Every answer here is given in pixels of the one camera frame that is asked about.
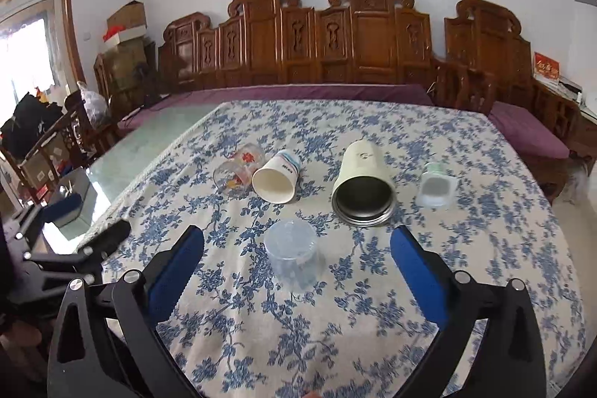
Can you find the black bag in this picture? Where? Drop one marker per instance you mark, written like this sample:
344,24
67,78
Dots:
30,118

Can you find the large dark cardboard box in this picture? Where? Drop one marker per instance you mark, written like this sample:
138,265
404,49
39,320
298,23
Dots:
125,67

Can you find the square purple seat cushion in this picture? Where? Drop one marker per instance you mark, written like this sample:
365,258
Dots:
527,130

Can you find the carved wooden armchair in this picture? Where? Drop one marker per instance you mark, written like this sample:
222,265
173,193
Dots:
494,53

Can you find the wooden chair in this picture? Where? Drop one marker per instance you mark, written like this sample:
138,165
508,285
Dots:
46,160

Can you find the small translucent cup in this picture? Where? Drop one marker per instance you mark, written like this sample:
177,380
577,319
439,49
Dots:
436,188

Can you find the clear plastic cup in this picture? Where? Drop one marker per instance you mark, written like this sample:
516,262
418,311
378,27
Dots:
291,256

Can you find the white box with red contents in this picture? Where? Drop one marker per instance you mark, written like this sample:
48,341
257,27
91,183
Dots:
122,36

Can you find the blue floral tablecloth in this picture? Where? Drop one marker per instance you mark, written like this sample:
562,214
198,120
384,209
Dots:
289,342

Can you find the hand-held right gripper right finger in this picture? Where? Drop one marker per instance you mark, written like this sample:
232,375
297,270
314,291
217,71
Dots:
419,276

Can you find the brown cardboard box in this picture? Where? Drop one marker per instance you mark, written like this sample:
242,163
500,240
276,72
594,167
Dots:
127,14

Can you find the wooden side table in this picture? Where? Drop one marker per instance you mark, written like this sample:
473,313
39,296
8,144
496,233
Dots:
578,109

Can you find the long purple seat cushion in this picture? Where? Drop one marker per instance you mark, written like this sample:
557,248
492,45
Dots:
280,92

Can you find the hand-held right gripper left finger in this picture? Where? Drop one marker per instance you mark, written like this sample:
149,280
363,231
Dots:
177,276

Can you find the cream steel tumbler cup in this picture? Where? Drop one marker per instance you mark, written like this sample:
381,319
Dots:
364,186

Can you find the clear plastic bag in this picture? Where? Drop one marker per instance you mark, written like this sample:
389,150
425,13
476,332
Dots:
93,102

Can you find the glass cup with red print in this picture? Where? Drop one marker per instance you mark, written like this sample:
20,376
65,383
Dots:
235,174

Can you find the grey metal box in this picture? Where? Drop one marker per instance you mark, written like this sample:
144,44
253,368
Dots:
70,188

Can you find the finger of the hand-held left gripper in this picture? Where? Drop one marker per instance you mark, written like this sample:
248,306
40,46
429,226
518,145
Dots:
65,210
108,235

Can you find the red card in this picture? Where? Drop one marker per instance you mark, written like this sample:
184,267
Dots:
546,67

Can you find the white paper cup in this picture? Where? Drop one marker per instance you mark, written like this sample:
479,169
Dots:
277,180

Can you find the carved wooden sofa bench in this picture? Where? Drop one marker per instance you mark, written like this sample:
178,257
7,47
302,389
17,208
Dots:
298,39

